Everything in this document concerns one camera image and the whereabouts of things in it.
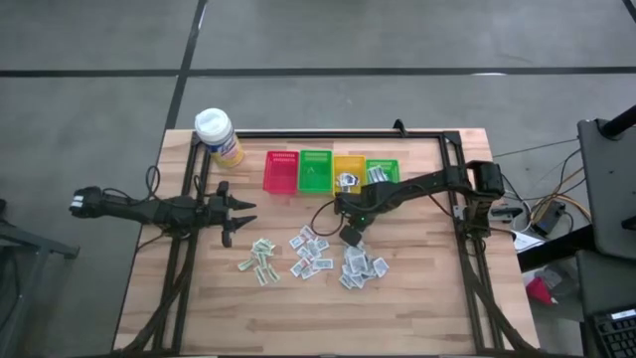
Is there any black keyboard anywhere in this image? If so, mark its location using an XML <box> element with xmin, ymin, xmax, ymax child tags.
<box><xmin>591</xmin><ymin>306</ymin><xmax>636</xmax><ymax>358</ymax></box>

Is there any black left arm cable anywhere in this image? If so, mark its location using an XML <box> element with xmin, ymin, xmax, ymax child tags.
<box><xmin>144</xmin><ymin>164</ymin><xmax>162</xmax><ymax>201</ymax></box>

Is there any black pole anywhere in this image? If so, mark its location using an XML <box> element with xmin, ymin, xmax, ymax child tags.
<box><xmin>597</xmin><ymin>102</ymin><xmax>636</xmax><ymax>141</ymax></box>

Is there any red object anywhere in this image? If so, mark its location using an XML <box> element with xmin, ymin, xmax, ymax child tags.
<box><xmin>525</xmin><ymin>276</ymin><xmax>557</xmax><ymax>306</ymax></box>

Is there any small black computer box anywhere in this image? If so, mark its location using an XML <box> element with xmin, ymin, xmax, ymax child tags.
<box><xmin>529</xmin><ymin>200</ymin><xmax>566</xmax><ymax>239</ymax></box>

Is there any yellow plastic basket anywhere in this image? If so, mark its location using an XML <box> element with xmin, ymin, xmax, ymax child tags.
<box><xmin>332</xmin><ymin>154</ymin><xmax>368</xmax><ymax>200</ymax></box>

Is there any yellow cable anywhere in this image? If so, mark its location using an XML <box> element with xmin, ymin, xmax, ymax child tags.
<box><xmin>529</xmin><ymin>166</ymin><xmax>593</xmax><ymax>225</ymax></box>

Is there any yellow Lysol wipes canister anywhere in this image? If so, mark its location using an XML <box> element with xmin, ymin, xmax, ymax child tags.
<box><xmin>194</xmin><ymin>107</ymin><xmax>245</xmax><ymax>169</ymax></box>

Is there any black right camera cable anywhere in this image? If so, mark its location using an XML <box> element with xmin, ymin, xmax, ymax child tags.
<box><xmin>309</xmin><ymin>197</ymin><xmax>349</xmax><ymax>238</ymax></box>

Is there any grey metal stand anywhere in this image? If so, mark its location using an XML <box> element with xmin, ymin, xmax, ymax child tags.
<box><xmin>0</xmin><ymin>197</ymin><xmax>80</xmax><ymax>358</ymax></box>

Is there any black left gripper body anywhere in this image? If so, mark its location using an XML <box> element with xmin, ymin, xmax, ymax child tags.
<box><xmin>197</xmin><ymin>179</ymin><xmax>237</xmax><ymax>250</ymax></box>

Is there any green plastic basket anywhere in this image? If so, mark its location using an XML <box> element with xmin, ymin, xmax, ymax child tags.
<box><xmin>365</xmin><ymin>158</ymin><xmax>401</xmax><ymax>186</ymax></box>
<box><xmin>297</xmin><ymin>148</ymin><xmax>334</xmax><ymax>195</ymax></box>

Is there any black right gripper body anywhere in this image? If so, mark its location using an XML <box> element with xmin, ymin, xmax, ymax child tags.
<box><xmin>333</xmin><ymin>183</ymin><xmax>388</xmax><ymax>232</ymax></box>

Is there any white paper sheet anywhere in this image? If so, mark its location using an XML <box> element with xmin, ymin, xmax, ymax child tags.
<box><xmin>513</xmin><ymin>230</ymin><xmax>547</xmax><ymax>255</ymax></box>

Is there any red plastic basket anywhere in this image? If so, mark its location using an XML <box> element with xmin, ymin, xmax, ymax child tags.
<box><xmin>261</xmin><ymin>150</ymin><xmax>300</xmax><ymax>196</ymax></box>

